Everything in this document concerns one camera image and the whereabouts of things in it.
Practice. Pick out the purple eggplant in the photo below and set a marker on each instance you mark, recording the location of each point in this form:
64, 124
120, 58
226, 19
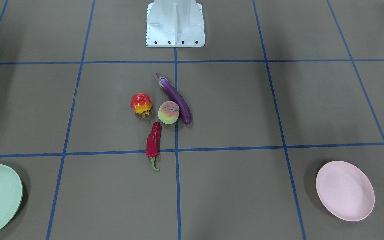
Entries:
176, 97

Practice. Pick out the peach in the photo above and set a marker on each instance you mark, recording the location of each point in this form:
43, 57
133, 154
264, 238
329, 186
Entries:
168, 112

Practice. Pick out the red chili pepper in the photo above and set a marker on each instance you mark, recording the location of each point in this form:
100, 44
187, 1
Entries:
153, 144

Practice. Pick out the pink plate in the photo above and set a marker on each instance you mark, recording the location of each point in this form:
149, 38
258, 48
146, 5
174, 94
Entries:
345, 191

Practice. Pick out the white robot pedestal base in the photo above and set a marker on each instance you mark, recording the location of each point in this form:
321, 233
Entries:
174, 24

